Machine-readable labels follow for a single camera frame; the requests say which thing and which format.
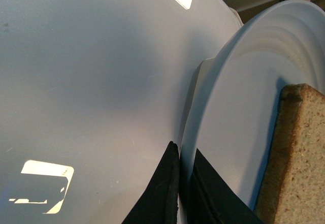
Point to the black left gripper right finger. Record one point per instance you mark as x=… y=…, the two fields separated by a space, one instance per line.
x=211 y=200

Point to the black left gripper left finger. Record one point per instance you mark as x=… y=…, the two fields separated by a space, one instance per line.
x=159 y=201

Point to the slice of brown bread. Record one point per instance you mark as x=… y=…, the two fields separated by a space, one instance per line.
x=292 y=189

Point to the light blue round plate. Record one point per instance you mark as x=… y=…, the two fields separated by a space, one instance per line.
x=235 y=95

